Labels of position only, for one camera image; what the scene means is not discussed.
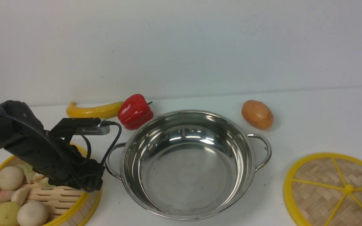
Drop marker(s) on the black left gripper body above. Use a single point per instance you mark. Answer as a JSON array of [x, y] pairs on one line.
[[64, 167]]

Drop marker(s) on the bamboo steamer basket yellow rim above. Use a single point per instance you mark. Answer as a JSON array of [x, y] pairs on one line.
[[66, 206]]

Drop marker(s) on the woven bamboo lid yellow frame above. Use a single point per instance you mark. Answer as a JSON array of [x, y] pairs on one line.
[[324, 189]]

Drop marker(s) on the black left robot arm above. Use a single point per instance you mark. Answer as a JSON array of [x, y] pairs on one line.
[[18, 121]]

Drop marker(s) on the green dumpling left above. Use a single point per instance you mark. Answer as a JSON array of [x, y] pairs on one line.
[[27, 171]]

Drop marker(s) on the green dumpling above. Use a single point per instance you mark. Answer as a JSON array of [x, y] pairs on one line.
[[27, 171], [44, 184]]

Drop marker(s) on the green dumpling lower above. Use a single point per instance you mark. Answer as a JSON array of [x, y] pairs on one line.
[[44, 184]]

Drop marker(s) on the white round bun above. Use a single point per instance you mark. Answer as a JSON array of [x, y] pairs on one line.
[[11, 177], [33, 214]]

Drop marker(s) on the cream dumpling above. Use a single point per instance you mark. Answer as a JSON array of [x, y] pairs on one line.
[[20, 195]]

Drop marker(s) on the white round bun front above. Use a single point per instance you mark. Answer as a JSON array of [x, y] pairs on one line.
[[33, 214]]

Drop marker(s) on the pink bun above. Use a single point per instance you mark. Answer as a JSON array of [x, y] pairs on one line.
[[5, 195]]

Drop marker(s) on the yellow banana-shaped squash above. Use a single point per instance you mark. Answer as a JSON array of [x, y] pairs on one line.
[[104, 111]]

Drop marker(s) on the yellow-green round bun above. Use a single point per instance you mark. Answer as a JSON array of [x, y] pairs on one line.
[[8, 214]]

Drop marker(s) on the red bell pepper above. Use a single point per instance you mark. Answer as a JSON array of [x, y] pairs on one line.
[[135, 112]]

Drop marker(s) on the brown potato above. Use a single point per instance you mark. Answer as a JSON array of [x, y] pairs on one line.
[[257, 114]]

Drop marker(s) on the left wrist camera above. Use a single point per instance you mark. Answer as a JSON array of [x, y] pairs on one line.
[[68, 127]]

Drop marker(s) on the stainless steel two-handled pot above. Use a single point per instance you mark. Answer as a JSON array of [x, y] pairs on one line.
[[188, 164]]

